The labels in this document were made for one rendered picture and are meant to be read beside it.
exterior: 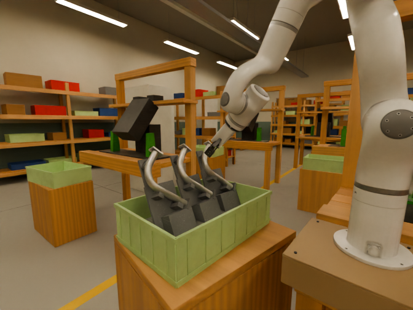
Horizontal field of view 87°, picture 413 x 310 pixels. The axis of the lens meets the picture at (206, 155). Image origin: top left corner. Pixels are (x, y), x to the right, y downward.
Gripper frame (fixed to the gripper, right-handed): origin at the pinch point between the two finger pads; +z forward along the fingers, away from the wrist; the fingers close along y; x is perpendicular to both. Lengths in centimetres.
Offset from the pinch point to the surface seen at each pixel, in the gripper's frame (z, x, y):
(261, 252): 11.3, 41.9, 15.1
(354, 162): -14, 71, -70
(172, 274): 15.6, 17.4, 43.0
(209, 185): 26.1, 10.5, -9.4
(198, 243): 9.8, 18.3, 32.5
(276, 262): 17, 53, 9
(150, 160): 13.8, -15.8, 16.0
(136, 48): 289, -437, -545
